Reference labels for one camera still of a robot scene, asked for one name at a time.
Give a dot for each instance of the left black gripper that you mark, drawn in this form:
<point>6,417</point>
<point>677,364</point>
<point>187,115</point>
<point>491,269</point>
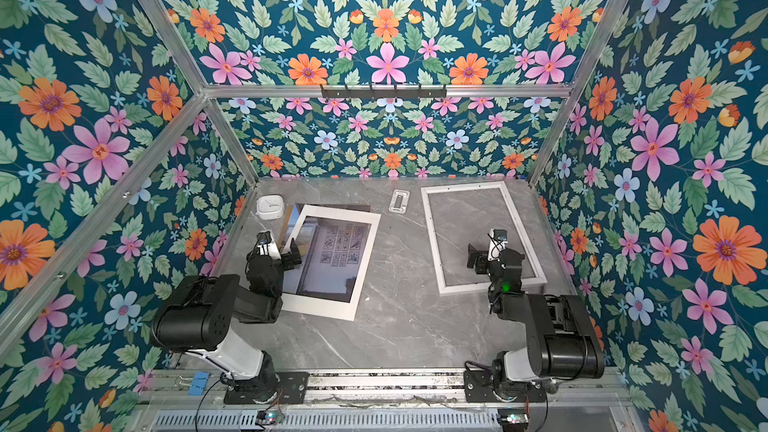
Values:
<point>279,254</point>

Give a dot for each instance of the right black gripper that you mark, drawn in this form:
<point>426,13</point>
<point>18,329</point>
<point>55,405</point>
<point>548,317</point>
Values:
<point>482,254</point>

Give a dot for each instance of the white photo mat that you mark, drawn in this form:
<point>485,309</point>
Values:
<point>323,308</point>

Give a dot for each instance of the white picture frame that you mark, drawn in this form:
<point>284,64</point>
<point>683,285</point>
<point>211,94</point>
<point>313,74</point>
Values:
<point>464,214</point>

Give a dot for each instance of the photo of framed pictures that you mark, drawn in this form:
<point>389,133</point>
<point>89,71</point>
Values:
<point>331,252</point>

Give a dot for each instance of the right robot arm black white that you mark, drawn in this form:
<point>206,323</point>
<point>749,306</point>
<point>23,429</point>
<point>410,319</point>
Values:
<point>561,344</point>

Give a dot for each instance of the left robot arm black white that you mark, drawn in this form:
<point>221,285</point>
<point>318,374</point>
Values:
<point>196,319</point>

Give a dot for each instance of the white round device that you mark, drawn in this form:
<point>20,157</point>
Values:
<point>270,207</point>

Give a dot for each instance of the blue binder clip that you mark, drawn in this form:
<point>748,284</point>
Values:
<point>198,384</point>

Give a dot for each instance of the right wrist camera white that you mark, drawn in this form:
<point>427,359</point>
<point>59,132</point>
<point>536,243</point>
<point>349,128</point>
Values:
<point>498,238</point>

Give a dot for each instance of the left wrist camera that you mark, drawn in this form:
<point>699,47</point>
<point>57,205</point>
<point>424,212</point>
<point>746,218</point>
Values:
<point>266,245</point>

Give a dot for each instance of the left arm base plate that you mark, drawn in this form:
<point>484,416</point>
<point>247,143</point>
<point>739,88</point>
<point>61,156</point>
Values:
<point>288,387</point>

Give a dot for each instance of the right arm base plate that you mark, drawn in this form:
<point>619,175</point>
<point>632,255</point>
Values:
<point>479,388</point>

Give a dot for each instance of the white cable duct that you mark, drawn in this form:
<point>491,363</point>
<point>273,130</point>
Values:
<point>328,420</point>

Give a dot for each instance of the black hook rail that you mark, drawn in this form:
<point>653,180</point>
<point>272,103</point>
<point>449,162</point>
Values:
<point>375,92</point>

